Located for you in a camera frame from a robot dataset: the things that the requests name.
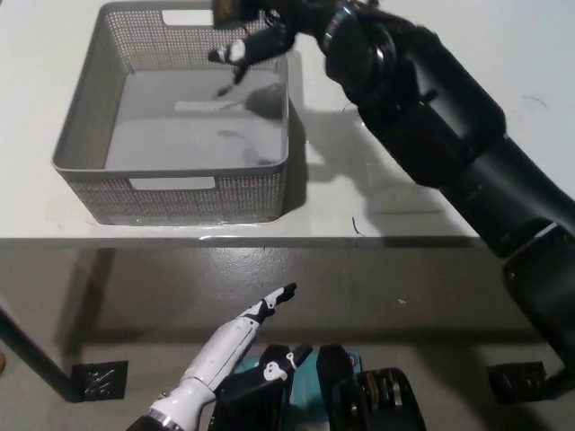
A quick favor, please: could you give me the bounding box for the white and black left hand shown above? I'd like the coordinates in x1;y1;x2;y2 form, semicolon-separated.
149;282;314;427

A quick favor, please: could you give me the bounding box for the white and black right hand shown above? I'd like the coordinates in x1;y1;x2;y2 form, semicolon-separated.
208;0;347;64

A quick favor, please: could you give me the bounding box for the black power adapter with cords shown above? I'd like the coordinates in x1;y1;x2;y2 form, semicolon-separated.
210;0;279;98

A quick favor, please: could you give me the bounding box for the black ribbed robot body block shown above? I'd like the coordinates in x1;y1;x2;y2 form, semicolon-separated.
316;343;426;431
210;344;296;431

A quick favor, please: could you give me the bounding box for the grey perforated plastic basket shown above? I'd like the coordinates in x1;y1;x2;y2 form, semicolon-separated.
49;0;291;225

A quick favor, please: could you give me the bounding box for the dark grey table leg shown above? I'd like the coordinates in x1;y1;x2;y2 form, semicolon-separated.
0;307;84;403

